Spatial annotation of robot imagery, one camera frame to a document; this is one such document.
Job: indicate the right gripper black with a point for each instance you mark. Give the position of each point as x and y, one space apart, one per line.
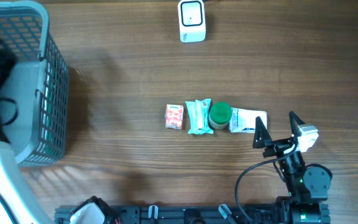
276 146

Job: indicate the white blue tissue packet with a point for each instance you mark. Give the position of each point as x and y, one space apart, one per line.
243 121

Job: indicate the green lid jar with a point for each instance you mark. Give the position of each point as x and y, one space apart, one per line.
220 115

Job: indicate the mint green wipes packet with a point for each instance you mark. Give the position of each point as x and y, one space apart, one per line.
198 112

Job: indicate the orange red snack packet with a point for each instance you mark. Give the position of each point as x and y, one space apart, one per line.
174 116

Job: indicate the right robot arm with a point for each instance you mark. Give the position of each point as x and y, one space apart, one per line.
307 184

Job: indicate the white barcode scanner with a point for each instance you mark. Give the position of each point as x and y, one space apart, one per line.
192 21

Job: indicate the grey plastic mesh basket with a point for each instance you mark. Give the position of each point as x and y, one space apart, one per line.
38 82

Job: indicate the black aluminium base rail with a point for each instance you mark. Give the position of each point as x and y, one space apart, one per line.
197 214

